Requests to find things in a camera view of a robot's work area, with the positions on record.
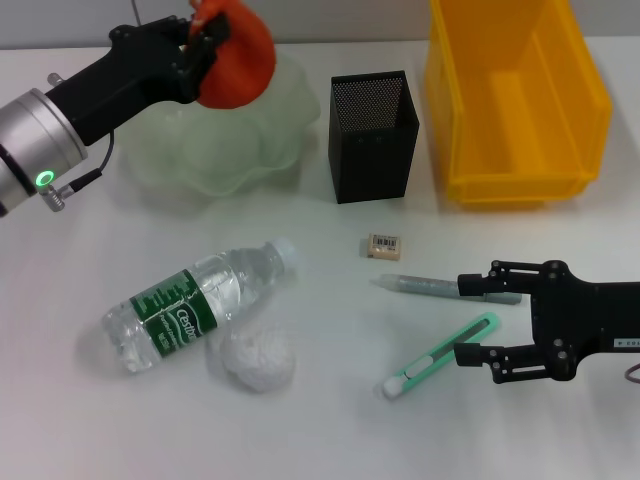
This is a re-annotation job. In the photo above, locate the green utility knife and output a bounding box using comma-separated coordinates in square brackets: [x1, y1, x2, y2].
[382, 312, 501, 400]

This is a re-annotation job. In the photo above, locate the black mesh pen holder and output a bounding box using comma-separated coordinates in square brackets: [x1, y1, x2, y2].
[328, 69, 420, 205]

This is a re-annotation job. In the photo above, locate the white paper ball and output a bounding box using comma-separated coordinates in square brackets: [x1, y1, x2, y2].
[207, 319, 297, 395]

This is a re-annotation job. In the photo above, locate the red-orange fruit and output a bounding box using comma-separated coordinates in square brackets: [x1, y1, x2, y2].
[187, 0, 278, 110]

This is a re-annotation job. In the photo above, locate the clear water bottle green label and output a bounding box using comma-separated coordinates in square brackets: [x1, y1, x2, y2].
[102, 235, 300, 374]

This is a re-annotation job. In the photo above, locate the wavy green glass fruit plate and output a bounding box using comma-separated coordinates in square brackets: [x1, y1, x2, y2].
[119, 44, 322, 199]

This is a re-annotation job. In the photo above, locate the yellow plastic bin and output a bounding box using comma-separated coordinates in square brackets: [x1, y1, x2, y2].
[424, 0, 614, 211]

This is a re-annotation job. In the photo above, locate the grey marker pen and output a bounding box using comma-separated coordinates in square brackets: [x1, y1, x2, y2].
[369, 272, 523, 307]

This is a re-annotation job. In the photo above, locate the left arm cable with plug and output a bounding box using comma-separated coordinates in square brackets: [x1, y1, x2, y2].
[37, 132, 117, 214]

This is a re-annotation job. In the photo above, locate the beige eraser with barcode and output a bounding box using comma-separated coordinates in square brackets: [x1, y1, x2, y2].
[359, 232, 404, 261]

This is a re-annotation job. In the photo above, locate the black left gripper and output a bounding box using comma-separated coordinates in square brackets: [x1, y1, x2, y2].
[44, 12, 232, 147]

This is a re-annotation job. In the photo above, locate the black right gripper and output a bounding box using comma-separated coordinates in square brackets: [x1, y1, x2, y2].
[453, 259, 640, 386]

